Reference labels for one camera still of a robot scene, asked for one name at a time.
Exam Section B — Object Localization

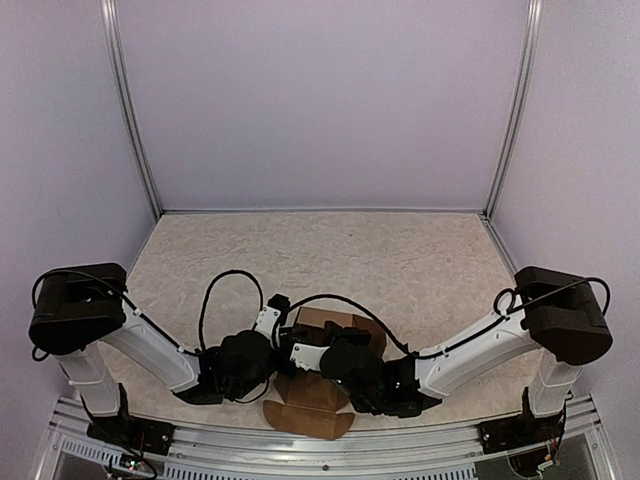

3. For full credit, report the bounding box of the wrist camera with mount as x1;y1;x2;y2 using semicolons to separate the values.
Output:
253;294;291;350
278;325;329;372

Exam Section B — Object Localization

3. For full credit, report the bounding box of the right aluminium frame post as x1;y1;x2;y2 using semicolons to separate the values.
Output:
483;0;544;223

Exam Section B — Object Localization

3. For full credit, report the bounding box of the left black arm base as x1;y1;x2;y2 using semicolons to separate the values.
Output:
85;384;176;456

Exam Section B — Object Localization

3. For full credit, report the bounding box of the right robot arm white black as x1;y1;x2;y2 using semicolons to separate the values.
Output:
319;266;613;444

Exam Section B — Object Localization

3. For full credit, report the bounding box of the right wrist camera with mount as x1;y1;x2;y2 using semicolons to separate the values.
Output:
278;325;329;372

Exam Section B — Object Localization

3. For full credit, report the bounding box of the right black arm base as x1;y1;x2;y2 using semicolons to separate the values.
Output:
478;387;566;454

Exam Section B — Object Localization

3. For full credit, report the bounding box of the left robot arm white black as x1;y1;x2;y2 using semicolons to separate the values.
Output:
29;263;282;445

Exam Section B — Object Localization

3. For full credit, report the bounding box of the brown cardboard paper box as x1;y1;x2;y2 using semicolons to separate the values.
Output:
263;306;385;440

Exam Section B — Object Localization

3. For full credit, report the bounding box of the aluminium frame post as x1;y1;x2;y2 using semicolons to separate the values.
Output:
483;0;544;223
100;0;164;222

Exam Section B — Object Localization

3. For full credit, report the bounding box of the front aluminium rail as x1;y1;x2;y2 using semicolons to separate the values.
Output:
37;424;609;480

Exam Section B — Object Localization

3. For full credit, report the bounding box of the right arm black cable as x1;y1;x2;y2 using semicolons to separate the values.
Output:
279;277;612;361

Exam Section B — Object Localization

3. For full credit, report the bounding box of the left aluminium frame post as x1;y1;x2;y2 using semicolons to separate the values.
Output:
100;0;164;222

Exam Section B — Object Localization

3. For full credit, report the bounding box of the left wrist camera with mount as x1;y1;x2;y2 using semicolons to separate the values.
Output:
253;294;291;350

